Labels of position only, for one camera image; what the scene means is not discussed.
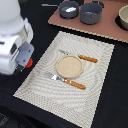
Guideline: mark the round beige plate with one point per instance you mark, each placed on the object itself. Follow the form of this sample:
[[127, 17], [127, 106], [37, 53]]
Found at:
[[69, 66]]

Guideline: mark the wooden handled fork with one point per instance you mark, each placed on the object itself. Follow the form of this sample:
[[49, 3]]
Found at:
[[55, 77]]

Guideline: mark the grey pot with lid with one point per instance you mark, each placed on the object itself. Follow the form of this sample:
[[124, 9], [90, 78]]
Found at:
[[90, 13]]

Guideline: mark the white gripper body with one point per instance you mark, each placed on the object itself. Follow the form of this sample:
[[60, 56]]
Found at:
[[16, 50]]

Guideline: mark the red toy sausage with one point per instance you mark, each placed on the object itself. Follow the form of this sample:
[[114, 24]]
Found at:
[[29, 64]]

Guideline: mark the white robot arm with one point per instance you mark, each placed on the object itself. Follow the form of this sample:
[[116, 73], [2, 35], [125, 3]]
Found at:
[[11, 21]]

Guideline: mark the brown stove board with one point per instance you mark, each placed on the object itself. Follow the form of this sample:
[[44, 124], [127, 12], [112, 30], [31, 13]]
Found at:
[[106, 27]]

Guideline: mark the grey frying pan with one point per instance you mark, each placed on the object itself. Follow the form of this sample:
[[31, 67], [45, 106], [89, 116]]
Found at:
[[66, 4]]

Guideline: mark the wooden handled knife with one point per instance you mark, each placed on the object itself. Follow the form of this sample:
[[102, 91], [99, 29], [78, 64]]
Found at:
[[80, 56]]

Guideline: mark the beige bowl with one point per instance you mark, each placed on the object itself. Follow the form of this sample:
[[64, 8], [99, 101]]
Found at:
[[123, 14]]

